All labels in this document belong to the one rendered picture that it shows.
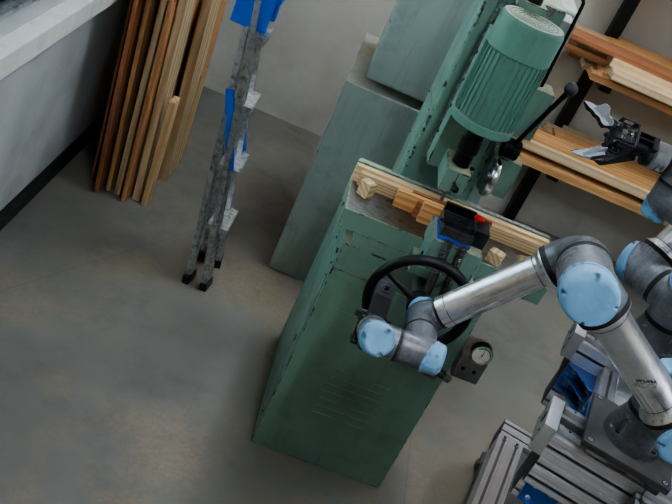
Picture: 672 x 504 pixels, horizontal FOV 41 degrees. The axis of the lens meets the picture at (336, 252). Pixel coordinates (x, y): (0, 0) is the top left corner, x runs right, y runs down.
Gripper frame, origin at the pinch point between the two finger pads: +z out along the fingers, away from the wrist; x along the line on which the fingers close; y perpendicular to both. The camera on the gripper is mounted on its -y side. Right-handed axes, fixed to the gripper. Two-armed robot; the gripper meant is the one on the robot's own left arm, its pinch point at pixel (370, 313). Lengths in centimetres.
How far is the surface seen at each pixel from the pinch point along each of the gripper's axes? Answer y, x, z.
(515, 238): -32, 34, 29
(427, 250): -19.9, 8.6, 5.9
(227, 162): -25, -57, 88
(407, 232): -22.6, 3.0, 15.1
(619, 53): -136, 81, 181
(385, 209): -26.5, -4.3, 21.4
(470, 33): -80, 1, 23
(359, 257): -11.6, -6.4, 20.3
